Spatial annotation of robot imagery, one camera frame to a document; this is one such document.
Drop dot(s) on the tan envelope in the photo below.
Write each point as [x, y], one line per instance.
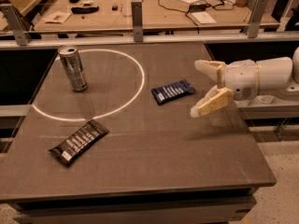
[57, 17]

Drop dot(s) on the metal bracket post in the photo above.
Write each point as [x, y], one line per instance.
[16, 23]
[252, 29]
[136, 8]

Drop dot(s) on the black snack bar wrapper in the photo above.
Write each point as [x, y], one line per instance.
[78, 142]

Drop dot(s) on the wooden background desk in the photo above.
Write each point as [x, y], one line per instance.
[157, 15]

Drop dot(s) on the black flat device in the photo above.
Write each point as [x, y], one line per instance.
[84, 10]

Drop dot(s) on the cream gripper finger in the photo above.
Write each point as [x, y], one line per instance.
[215, 99]
[209, 68]

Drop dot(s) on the black power adapter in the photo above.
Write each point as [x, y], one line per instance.
[198, 7]

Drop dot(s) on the middle metal bracket post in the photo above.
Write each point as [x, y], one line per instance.
[136, 8]

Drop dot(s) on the small black block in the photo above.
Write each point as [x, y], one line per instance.
[115, 7]

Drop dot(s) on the right metal bracket post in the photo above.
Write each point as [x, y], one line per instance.
[252, 29]

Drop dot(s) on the left metal bracket post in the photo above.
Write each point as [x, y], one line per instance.
[16, 23]

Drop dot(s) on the silver drink can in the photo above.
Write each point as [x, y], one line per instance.
[73, 68]

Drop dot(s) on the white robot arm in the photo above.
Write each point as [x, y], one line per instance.
[277, 79]

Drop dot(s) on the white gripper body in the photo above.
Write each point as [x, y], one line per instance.
[240, 78]

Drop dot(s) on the white paper card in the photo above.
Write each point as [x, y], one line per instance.
[203, 17]

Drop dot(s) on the blue snack bar wrapper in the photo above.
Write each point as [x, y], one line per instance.
[173, 91]

